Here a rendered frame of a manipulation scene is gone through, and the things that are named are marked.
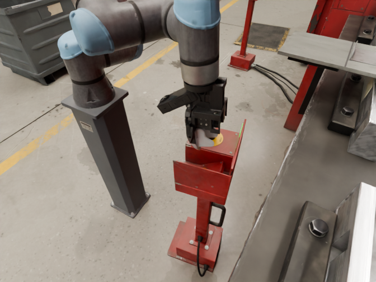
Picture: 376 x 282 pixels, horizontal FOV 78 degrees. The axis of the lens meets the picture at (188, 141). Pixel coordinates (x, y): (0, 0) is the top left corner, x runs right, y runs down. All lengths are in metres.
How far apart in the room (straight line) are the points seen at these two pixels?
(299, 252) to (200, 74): 0.34
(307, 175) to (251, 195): 1.01
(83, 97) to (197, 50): 0.56
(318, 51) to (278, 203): 0.46
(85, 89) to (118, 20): 0.47
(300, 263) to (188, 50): 0.39
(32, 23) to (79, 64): 1.83
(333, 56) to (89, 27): 0.61
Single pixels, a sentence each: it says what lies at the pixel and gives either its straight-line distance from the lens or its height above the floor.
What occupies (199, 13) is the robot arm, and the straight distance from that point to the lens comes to 0.41.
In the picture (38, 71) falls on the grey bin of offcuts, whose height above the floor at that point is 0.16.
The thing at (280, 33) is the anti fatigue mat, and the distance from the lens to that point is 3.81.
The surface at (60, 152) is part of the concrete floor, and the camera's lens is 1.96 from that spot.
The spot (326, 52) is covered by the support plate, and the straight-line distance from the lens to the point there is 0.78.
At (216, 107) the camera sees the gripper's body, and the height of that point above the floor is 0.99.
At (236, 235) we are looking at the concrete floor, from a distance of 1.42.
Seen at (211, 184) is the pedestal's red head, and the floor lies 0.75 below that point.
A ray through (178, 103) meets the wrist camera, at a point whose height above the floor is 0.98.
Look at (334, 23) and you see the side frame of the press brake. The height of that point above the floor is 0.82.
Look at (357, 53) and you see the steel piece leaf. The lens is 0.82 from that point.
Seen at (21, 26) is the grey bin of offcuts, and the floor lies 0.56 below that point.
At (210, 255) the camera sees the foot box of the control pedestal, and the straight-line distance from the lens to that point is 1.23.
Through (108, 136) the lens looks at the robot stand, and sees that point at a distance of 0.97.
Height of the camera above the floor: 1.29
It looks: 46 degrees down
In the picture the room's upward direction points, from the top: straight up
